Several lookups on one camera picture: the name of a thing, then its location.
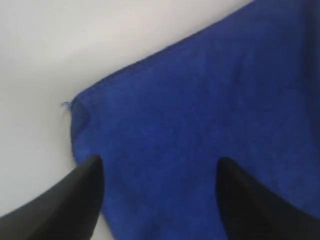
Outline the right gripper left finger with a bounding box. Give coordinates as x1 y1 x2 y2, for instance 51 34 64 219
0 155 104 240

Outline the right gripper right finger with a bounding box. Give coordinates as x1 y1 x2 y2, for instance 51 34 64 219
216 157 320 240

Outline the blue towel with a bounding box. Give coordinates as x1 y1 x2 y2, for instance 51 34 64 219
70 0 320 240

